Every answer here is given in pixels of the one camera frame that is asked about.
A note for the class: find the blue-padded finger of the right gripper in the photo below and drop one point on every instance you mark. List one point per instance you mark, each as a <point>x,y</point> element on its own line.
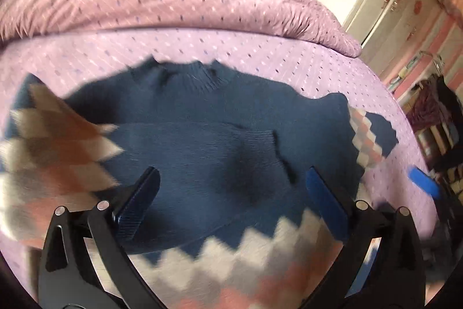
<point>425,182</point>

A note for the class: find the navy argyle knit sweater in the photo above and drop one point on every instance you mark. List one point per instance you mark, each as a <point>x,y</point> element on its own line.
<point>233,224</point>

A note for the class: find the dark red hanging garment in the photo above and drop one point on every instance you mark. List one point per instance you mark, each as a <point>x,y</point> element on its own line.
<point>436,104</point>

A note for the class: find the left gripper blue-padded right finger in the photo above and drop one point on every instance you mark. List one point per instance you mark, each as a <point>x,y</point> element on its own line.
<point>397,276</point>

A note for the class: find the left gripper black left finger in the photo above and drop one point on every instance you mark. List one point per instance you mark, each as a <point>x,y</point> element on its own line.
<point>67,278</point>

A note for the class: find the purple dotted bed sheet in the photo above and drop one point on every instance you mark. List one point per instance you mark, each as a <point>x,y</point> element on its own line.
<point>68,61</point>

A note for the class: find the cluttered side shelf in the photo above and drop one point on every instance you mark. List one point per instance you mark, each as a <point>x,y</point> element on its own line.
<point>436,141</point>

